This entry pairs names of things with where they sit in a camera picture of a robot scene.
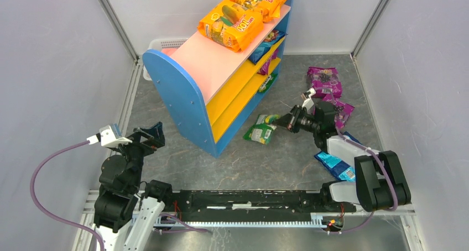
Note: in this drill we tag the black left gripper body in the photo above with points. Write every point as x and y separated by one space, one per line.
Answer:
145 141

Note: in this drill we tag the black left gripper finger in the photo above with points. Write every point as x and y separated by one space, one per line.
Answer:
152 144
154 132

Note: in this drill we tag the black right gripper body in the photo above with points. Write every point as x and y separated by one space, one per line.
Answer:
294 118

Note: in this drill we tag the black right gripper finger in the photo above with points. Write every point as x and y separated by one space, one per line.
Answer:
283 121
296 111

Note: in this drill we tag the yellow green Fox's candy bag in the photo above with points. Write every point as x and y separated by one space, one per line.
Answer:
267 83

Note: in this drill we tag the purple candy bag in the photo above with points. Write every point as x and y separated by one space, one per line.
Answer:
324 81
342 112
265 67

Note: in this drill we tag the blue Slendy candy bag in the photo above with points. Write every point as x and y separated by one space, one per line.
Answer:
272 38

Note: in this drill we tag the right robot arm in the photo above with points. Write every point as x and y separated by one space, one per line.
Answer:
380 183

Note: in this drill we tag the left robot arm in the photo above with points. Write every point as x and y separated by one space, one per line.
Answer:
122 218

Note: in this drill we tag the purple candy bag top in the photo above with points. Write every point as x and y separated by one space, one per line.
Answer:
324 81

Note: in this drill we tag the blue pink yellow shelf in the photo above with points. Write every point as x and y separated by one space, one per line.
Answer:
212 90

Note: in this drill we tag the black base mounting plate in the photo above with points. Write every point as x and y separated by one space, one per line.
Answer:
252 205

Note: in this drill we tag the white plastic basket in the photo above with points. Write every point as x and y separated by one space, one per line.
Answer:
160 51

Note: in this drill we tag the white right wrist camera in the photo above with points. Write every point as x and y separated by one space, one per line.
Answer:
307 97

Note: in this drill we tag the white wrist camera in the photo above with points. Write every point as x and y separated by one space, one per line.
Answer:
109 136
307 97

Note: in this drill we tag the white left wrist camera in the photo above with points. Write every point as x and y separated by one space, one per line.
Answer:
109 136

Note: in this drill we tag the white slotted cable duct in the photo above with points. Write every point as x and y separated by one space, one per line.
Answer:
314 222

